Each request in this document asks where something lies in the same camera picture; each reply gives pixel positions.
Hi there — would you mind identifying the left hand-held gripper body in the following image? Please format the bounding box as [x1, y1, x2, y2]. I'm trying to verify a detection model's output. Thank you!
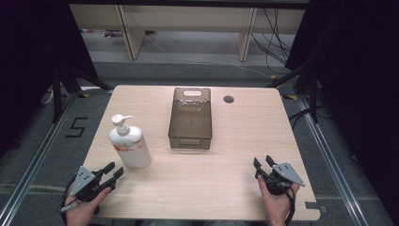
[69, 165, 111, 202]

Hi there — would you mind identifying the light wooden desk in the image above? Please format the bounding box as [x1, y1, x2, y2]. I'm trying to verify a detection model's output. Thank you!
[69, 4, 307, 62]

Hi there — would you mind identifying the thin white floor cable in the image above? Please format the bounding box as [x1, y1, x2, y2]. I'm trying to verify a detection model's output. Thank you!
[142, 31, 275, 80]

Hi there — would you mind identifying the brown translucent plastic basket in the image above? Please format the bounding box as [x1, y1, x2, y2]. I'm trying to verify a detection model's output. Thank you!
[168, 87, 214, 151]

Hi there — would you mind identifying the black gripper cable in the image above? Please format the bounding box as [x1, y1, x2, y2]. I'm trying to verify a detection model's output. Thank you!
[262, 175, 297, 226]
[58, 177, 79, 224]

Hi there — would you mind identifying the white pump bottle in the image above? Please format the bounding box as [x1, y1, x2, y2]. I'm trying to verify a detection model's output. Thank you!
[108, 113, 153, 170]

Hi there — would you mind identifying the aluminium floor rail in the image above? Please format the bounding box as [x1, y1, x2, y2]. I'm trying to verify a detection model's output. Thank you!
[0, 93, 80, 226]
[296, 93, 370, 226]

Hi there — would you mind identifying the person's left hand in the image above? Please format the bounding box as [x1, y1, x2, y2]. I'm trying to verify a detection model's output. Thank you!
[64, 186, 113, 226]

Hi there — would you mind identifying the white cable coil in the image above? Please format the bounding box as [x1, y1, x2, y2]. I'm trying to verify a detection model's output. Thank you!
[40, 89, 56, 105]

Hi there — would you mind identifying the black curtain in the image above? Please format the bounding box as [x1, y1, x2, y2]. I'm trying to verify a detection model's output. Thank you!
[0, 0, 99, 158]
[284, 0, 399, 225]

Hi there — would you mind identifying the person's right hand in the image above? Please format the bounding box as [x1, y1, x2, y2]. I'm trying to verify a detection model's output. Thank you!
[257, 174, 301, 226]

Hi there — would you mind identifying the black metal stand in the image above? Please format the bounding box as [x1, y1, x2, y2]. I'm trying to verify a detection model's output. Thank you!
[51, 64, 115, 124]
[265, 57, 322, 124]

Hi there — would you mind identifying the bundle of black cables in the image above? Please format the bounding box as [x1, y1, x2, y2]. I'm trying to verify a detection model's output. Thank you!
[250, 8, 297, 75]

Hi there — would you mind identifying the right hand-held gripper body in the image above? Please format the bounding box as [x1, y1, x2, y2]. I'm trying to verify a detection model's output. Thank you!
[263, 162, 306, 196]

